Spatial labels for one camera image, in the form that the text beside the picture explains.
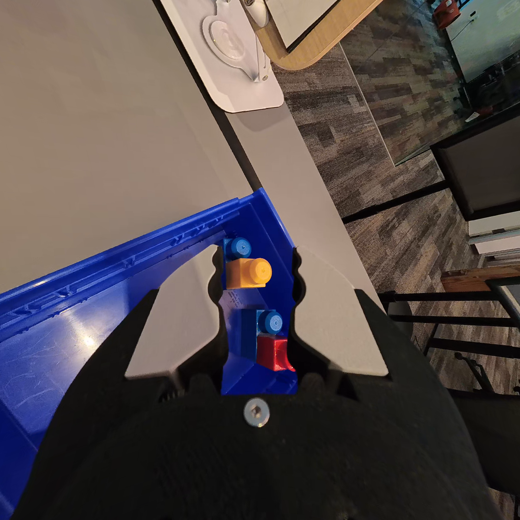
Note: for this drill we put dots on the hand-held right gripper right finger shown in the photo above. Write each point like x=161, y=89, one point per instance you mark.
x=337, y=321

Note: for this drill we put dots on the white board stand base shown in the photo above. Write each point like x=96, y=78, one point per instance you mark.
x=243, y=93

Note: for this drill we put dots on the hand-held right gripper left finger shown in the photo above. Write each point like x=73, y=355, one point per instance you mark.
x=178, y=321

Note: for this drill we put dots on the black pole stand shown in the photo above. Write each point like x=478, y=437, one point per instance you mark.
x=400, y=313

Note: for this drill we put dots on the clear chair floor mat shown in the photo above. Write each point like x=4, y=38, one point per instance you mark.
x=406, y=81

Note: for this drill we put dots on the blue plastic bin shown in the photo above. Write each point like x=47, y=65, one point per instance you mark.
x=61, y=345

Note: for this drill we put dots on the yellow one-stud toy block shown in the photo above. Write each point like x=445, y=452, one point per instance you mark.
x=243, y=274

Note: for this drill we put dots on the wooden instruction board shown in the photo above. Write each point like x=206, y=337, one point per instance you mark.
x=325, y=44

